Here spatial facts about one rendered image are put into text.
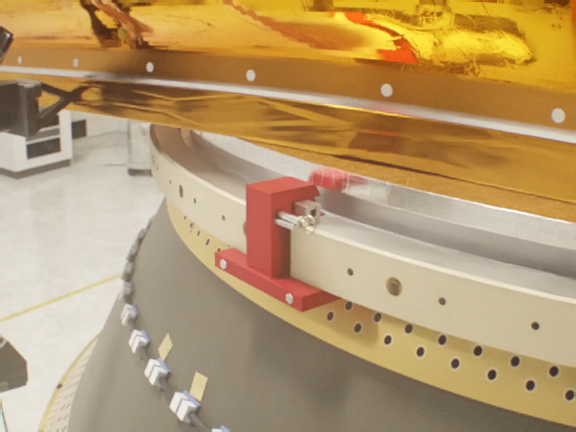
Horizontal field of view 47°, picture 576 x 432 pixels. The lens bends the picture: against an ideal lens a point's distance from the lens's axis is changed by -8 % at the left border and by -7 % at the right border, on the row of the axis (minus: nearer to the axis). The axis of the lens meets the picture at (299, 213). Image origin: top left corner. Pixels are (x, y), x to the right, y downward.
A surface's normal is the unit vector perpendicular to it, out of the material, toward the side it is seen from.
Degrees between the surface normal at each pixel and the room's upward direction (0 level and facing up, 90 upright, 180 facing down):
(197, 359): 62
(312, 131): 90
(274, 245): 90
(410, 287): 90
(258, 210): 90
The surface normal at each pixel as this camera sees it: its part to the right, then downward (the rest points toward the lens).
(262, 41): -0.53, 0.70
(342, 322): -0.63, -0.28
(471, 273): 0.01, -0.95
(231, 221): -0.81, 0.17
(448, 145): -0.62, 0.23
